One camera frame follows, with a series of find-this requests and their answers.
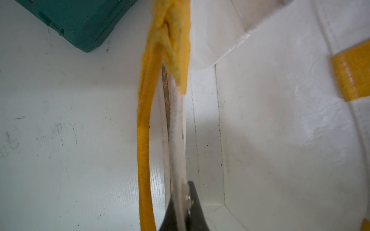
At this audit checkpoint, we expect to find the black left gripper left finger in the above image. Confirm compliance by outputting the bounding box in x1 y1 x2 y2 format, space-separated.
159 199 177 231

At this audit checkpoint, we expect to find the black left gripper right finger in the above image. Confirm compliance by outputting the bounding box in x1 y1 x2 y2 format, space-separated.
186 181 210 231

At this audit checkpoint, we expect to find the white pouch with yellow handles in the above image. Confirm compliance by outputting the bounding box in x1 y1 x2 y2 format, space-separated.
136 0 370 231

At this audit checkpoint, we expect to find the green plastic tool case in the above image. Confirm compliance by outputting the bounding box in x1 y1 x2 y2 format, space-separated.
17 0 136 53

